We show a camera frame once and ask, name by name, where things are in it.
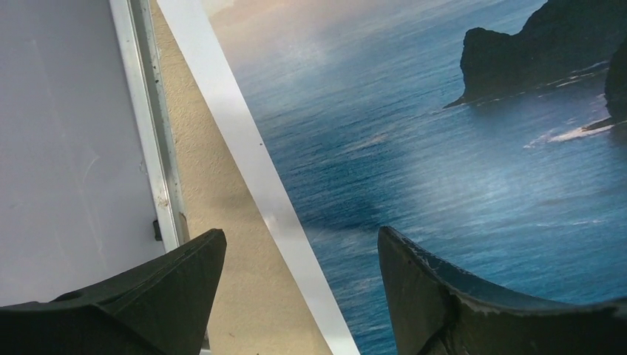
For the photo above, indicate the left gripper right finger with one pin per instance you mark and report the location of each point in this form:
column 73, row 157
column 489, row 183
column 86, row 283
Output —
column 436, row 307

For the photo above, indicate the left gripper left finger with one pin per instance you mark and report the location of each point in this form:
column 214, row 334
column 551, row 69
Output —
column 160, row 307

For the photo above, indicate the seascape photo print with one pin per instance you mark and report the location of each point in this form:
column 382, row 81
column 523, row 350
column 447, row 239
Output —
column 492, row 133

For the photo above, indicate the aluminium rail frame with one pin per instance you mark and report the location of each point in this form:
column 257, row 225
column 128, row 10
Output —
column 140, row 55

